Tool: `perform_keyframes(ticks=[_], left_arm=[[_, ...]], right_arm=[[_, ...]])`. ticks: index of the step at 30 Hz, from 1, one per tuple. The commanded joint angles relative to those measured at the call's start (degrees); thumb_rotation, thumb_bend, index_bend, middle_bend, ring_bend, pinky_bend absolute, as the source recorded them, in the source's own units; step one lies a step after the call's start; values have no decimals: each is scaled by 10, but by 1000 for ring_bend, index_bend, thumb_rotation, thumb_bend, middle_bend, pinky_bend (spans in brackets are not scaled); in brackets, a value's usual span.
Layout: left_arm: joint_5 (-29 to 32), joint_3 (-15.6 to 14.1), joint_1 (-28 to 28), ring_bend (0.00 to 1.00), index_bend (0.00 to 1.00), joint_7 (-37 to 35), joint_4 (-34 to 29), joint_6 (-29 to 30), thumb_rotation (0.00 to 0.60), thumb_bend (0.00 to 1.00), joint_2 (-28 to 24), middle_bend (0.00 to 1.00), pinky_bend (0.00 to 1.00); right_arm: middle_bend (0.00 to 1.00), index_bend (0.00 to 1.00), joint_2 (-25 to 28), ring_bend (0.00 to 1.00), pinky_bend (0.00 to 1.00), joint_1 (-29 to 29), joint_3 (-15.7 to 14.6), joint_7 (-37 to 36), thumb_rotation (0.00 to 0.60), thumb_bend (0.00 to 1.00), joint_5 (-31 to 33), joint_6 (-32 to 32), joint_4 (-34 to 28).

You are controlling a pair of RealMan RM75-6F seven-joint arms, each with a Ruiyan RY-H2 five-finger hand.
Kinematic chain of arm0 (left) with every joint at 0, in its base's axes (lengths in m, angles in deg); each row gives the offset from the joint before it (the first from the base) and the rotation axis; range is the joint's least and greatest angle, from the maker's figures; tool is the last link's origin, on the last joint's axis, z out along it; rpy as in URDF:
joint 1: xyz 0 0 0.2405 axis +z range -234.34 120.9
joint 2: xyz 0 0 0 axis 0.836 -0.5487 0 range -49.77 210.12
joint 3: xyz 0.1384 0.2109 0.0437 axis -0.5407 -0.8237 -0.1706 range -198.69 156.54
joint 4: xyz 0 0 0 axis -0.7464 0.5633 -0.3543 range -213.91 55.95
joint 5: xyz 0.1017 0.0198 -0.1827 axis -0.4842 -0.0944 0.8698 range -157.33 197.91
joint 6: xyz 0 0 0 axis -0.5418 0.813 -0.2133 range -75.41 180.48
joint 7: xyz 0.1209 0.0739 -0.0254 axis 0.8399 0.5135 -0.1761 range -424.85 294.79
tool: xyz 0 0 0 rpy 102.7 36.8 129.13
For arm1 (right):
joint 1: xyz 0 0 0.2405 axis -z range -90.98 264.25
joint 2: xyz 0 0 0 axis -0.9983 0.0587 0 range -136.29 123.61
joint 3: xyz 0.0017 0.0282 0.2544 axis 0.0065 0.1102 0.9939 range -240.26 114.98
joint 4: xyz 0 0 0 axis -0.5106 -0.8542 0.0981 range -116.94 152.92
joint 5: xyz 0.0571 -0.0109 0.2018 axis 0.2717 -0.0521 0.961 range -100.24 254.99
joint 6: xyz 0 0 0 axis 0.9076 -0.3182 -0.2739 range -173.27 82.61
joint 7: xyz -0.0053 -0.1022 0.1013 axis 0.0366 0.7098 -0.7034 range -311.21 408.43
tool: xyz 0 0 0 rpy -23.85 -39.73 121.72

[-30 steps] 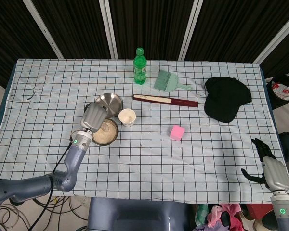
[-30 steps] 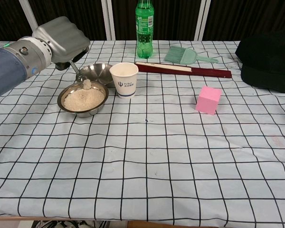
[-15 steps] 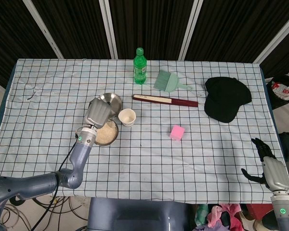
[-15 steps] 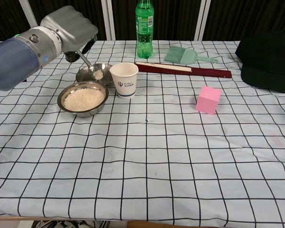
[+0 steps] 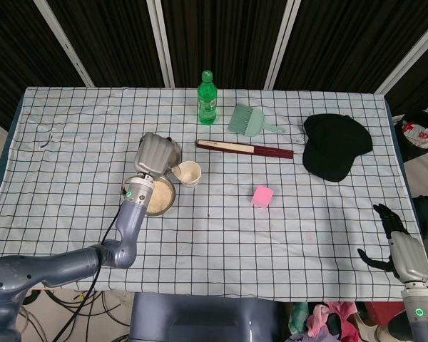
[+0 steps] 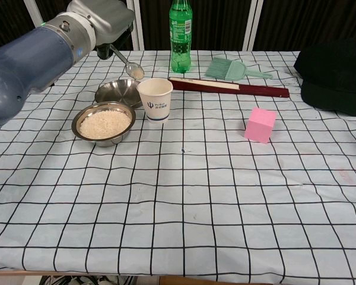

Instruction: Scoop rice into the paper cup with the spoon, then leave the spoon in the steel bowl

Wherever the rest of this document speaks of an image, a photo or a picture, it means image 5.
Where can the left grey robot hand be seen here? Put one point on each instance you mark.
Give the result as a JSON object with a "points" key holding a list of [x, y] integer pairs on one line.
{"points": [[153, 155]]}

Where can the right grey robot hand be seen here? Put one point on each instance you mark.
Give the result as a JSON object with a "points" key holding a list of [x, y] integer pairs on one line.
{"points": [[410, 254]]}

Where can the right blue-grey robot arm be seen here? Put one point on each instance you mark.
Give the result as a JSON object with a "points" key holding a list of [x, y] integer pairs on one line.
{"points": [[421, 320]]}

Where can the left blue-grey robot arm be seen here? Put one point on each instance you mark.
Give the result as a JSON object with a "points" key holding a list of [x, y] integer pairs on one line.
{"points": [[128, 228]]}

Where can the white paper cup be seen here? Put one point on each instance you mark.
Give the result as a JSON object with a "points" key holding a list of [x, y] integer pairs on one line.
{"points": [[189, 174]]}

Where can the metal bowl holding rice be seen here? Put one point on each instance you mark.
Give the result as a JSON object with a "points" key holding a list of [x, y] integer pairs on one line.
{"points": [[165, 210]]}

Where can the green hand brush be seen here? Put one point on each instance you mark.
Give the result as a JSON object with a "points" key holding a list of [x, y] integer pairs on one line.
{"points": [[248, 121]]}

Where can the empty metal dish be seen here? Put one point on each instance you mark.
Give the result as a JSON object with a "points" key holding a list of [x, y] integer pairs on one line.
{"points": [[177, 155]]}

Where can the green plastic bottle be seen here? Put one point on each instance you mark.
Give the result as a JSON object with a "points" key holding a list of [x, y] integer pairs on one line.
{"points": [[207, 103]]}

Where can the pile of pink clothes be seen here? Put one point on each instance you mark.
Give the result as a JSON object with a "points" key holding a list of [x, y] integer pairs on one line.
{"points": [[324, 320]]}

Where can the folded dark red fan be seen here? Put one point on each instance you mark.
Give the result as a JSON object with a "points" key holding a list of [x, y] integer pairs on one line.
{"points": [[264, 151]]}

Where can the pink foam cube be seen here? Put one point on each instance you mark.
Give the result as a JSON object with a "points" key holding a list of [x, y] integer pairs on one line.
{"points": [[261, 196]]}

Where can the black bag with red print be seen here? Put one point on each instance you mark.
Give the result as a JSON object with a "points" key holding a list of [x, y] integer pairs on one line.
{"points": [[419, 139]]}

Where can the checkered light blue tablecloth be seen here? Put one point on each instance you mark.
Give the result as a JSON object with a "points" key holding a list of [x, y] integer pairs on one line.
{"points": [[235, 242]]}

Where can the black baseball cap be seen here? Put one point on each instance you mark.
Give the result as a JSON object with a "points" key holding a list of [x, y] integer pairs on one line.
{"points": [[333, 146]]}

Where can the blue-grey robot torso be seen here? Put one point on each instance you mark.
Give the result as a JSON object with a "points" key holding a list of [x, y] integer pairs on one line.
{"points": [[199, 317]]}

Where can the white partition frame post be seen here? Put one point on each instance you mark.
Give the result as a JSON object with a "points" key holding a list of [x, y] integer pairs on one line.
{"points": [[281, 42], [66, 46], [162, 46], [406, 58]]}

